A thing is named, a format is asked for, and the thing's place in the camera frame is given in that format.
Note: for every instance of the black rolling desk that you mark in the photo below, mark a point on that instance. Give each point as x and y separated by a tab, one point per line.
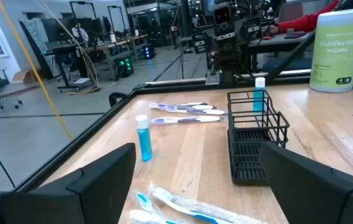
64	49

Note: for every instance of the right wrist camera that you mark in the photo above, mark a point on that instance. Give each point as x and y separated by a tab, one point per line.
222	15

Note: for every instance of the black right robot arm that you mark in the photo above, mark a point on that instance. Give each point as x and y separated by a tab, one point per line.
226	62

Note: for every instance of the cardboard box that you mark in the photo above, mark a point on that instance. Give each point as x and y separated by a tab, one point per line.
24	77

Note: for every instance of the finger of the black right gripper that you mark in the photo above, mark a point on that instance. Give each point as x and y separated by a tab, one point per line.
253	28
199	42

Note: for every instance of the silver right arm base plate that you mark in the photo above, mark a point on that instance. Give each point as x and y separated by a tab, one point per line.
212	77

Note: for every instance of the computer tower blue lights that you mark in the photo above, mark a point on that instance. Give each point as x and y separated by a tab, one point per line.
148	52

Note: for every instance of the black metal gantry frame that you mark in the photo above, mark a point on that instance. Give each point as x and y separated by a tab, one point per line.
116	7
83	2

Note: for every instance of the black aluminium table frame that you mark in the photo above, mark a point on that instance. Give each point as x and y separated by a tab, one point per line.
80	139

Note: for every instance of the person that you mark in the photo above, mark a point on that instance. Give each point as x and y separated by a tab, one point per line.
80	34
300	23

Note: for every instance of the green disinfecting wipes canister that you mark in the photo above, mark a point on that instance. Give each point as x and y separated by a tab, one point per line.
338	56

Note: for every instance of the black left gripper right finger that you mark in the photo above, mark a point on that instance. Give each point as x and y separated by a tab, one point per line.
319	199

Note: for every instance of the grey office desk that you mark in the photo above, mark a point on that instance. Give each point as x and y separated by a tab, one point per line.
276	43

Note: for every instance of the long wooden desk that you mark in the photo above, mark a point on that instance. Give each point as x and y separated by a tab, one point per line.
114	43

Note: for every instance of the blue white toothbrush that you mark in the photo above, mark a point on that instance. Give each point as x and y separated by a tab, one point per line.
164	195
139	216
143	200

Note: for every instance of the blue mouthwash bottle white cap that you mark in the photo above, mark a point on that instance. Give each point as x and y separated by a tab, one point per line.
144	143
258	99

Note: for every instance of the computer tower green lights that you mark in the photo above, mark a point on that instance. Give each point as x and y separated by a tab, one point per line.
123	66

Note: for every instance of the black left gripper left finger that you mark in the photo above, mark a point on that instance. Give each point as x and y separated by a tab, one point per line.
71	202

